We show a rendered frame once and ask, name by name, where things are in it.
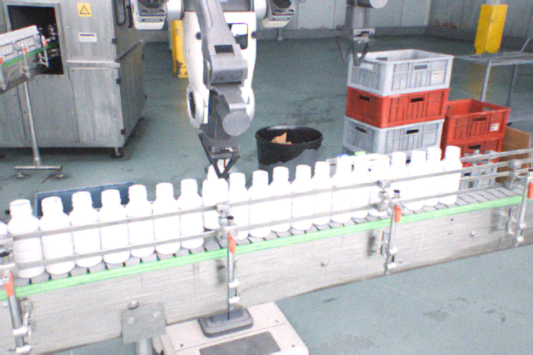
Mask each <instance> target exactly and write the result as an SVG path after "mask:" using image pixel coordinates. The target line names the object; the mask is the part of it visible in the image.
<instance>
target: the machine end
mask: <svg viewBox="0 0 533 355"><path fill-rule="evenodd" d="M54 23H56V24H57V29H58V30H55V32H54V33H56V32H57V31H58V35H56V36H59V42H60V49H61V56H62V62H60V63H59V64H58V65H56V66H55V65H54V66H52V67H50V68H49V69H47V70H45V71H44V72H41V73H39V74H38V75H37V76H35V79H33V80H32V81H31V82H28V86H29V92H30V98H31V104H32V114H33V120H34V122H35V125H36V131H37V142H38V146H39V147H51V148H114V149H115V153H114V154H111V155H110V157H111V158H123V154H122V153H118V150H117V149H118V148H122V146H123V145H124V143H125V142H126V140H127V138H131V137H134V136H135V133H132V132H131V131H132V130H133V128H134V126H135V125H136V123H137V121H143V120H144V117H141V115H142V113H143V112H144V110H145V108H146V106H147V102H146V99H147V95H146V92H145V89H144V77H143V65H142V60H143V59H144V54H142V47H143V46H144V45H145V44H146V41H140V40H141V29H137V28H136V27H135V23H134V17H133V12H132V2H131V0H0V34H3V33H8V32H15V31H17V30H22V29H24V28H29V27H31V26H37V30H39V28H47V27H49V24H51V26H52V25H54ZM56 36H54V37H56ZM14 147H32V139H31V135H30V133H29V128H28V122H27V112H26V106H25V101H24V95H23V90H22V84H20V85H18V86H17V87H14V88H12V89H10V90H9V91H7V92H5V93H4V94H2V95H0V148H14Z"/></svg>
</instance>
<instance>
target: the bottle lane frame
mask: <svg viewBox="0 0 533 355"><path fill-rule="evenodd" d="M521 199H522V196H520V195H518V197H508V198H504V199H499V198H498V200H495V201H489V200H488V202H478V203H477V204H469V203H468V204H467V205H462V206H459V205H457V207H447V208H444V209H440V210H439V209H436V210H435V211H430V212H427V211H425V212H422V213H414V214H412V215H407V216H404V215H402V217H401V220H400V222H399V223H396V233H395V239H394V247H396V249H397V251H398V252H397V255H396V259H395V264H396V269H395V270H392V271H391V273H390V275H394V274H398V273H404V272H408V271H412V270H416V269H419V268H426V267H430V266H434V265H437V264H442V263H448V262H452V261H455V260H463V259H467V258H473V257H477V256H481V255H485V254H488V253H496V252H500V251H504V250H507V249H512V248H518V247H522V246H525V245H533V198H532V199H529V198H528V201H527V205H526V212H525V216H524V220H523V222H524V223H525V224H526V229H525V230H524V231H523V235H522V237H523V242H519V243H518V247H513V246H512V241H511V237H512V236H513V235H512V234H511V233H509V230H508V229H506V228H507V223H508V220H512V219H511V217H509V216H510V211H511V208H514V207H516V212H515V216H514V219H515V220H517V218H518V214H519V211H520V206H521ZM378 219H379V218H378ZM390 220H391V219H390V218H389V219H385V220H380V219H379V221H375V222H368V221H366V223H363V224H356V223H355V225H353V226H343V225H342V227H335V228H332V227H330V226H329V227H330V229H327V230H322V231H320V230H319V229H317V232H309V233H307V232H305V231H303V232H304V234H299V235H295V236H294V235H293V234H291V236H290V237H282V238H280V237H278V236H277V239H272V240H268V241H266V240H265V239H264V238H263V242H255V243H252V242H250V241H249V244H246V245H241V246H237V245H236V248H235V252H234V253H233V259H235V270H234V275H235V278H236V279H237V281H239V282H240V286H238V289H237V292H238V297H239V298H240V302H238V304H237V305H234V309H233V310H237V309H241V308H248V307H251V306H255V305H259V304H263V303H268V302H272V301H276V300H283V299H288V298H293V297H298V296H301V295H305V294H308V293H315V292H319V291H322V290H327V289H330V288H336V287H340V286H344V285H347V284H351V283H358V282H361V281H366V280H369V279H373V278H379V277H383V276H390V275H385V274H384V267H383V263H385V262H386V260H385V259H383V255H381V245H383V244H385V240H384V241H383V240H382V237H383V231H387V230H389V227H390ZM15 288H16V294H17V302H18V306H19V312H20V316H21V320H22V324H23V318H24V315H25V313H24V314H22V306H21V301H26V300H30V303H31V307H32V312H30V313H29V314H28V317H27V318H33V321H34V326H35V330H32V334H31V340H30V343H31V344H32V345H33V349H32V350H31V352H30V353H29V354H28V355H53V354H56V353H63V351H67V350H70V349H74V348H81V347H86V346H89V345H93V344H97V343H104V342H106V341H107V340H112V339H115V338H122V320H121V315H123V313H124V312H125V311H126V310H127V309H128V308H135V307H139V306H143V305H148V304H152V303H159V304H161V305H162V306H163V307H164V308H165V320H166V327H169V326H173V325H176V324H180V323H186V322H189V321H191V320H194V319H198V318H204V317H209V316H212V315H216V314H220V313H225V312H230V311H233V310H228V309H227V248H222V247H220V249H219V250H215V251H210V252H208V251H207V250H206V249H205V250H204V252H201V253H197V254H192V253H191V252H190V253H189V255H188V256H183V257H176V256H175V255H173V258H170V259H165V260H160V259H159V258H157V260H156V261H155V262H147V263H144V262H143V261H140V264H138V265H134V266H129V267H127V266H126V265H125V264H123V267H120V268H116V269H111V270H109V269H108V268H107V267H105V271H101V272H93V273H90V271H87V274H83V275H79V276H74V277H73V276H72V275H71V274H68V277H65V278H60V279H58V280H55V281H53V280H52V279H51V278H49V279H48V282H42V283H37V284H32V282H29V284H28V285H27V286H22V287H15ZM9 309H10V307H9V302H8V298H7V291H6V289H4V290H0V355H17V348H16V343H15V338H14V335H13V330H12V320H11V316H10V312H9Z"/></svg>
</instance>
